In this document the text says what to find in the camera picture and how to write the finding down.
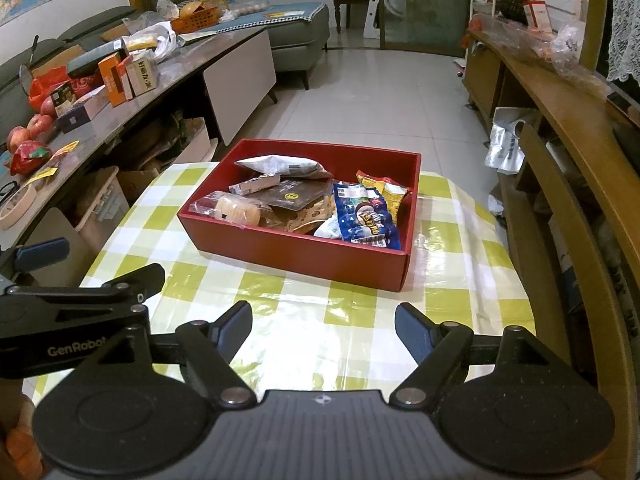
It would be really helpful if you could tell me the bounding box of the pink flat box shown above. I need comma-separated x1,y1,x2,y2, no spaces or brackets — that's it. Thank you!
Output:
74,85,110,111

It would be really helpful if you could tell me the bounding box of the beige storage box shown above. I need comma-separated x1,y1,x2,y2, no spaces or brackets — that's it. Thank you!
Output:
75,166,132,243

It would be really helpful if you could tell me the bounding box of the person's left hand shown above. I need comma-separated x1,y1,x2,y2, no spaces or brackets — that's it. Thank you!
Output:
0,392,43,468

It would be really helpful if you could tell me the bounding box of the clear bread packet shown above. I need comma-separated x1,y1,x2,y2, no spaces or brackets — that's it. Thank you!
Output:
191,191,273,229

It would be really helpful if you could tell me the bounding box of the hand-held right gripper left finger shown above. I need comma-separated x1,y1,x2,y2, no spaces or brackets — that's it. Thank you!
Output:
75,301,257,408

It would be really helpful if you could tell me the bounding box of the white lace cloth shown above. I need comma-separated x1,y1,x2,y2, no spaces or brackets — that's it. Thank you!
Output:
606,0,640,82

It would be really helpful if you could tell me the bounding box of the white plastic bag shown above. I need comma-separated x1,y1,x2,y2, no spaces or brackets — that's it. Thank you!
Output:
122,20,179,62

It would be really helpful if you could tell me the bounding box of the red and white carton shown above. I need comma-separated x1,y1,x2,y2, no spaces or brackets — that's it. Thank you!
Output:
522,0,553,33

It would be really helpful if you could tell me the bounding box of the round wooden tray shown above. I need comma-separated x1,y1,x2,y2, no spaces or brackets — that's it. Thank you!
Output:
0,182,38,231

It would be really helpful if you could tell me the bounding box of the brown cardboard box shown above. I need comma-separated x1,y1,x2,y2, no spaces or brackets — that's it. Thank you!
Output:
117,167,161,206

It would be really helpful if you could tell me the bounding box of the dark green long box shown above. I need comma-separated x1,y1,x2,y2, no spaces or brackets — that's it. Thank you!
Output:
66,44,129,79

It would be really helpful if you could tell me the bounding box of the blue patterned sofa cover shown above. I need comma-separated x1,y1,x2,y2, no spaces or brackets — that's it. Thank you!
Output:
220,2,328,31

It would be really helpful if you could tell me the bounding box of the red and yellow snack packet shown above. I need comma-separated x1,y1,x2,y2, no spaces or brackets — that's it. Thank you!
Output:
356,170,413,228

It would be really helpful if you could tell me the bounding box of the green checked tablecloth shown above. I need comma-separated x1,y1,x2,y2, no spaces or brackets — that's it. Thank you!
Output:
30,161,538,406

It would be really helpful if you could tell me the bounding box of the clear plastic bag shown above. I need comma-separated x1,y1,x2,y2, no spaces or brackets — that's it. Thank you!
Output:
540,22,608,86

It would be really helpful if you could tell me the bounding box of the clear beef jerky packet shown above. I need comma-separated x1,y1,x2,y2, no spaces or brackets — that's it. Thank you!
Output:
257,176,335,212

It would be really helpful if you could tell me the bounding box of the black flat box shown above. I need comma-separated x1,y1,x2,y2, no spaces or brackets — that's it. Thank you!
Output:
56,104,94,134

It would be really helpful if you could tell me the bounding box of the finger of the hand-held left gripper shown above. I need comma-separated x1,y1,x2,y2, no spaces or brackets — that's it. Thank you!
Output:
0,238,70,281
0,263,166,328

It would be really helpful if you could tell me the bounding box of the red cardboard box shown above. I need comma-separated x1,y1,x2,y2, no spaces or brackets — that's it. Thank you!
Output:
177,138,422,293

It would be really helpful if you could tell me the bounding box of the cream carton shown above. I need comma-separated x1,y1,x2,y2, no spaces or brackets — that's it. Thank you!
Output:
125,60,160,97

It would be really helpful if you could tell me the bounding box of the green glass door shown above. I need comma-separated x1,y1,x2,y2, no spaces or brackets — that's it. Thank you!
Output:
377,0,473,58

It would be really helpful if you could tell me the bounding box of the grey coffee table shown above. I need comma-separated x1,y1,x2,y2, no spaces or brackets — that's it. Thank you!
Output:
0,25,278,261

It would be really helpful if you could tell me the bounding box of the orange carton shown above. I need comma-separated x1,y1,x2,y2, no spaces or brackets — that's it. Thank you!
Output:
97,52,135,107

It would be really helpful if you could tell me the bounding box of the orange plastic basket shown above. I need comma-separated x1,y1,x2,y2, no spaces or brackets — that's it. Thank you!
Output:
171,6,222,34

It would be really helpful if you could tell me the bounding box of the red plastic bag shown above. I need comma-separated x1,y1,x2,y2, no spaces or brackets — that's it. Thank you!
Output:
29,65,73,111

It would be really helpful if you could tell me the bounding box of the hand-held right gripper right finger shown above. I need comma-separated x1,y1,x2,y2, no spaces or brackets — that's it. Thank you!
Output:
390,302,571,408

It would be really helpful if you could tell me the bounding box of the white printed snack packet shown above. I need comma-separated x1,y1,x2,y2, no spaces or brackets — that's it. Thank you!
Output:
235,154,327,179

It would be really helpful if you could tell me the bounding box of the red apple-shaped bag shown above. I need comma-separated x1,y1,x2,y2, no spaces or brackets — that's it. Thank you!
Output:
10,141,54,176

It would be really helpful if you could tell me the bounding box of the small dark picture box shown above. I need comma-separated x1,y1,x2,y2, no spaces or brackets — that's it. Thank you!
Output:
49,81,77,117

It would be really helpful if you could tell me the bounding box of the blue snack packet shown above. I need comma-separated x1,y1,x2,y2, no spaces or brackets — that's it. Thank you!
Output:
332,181,402,251

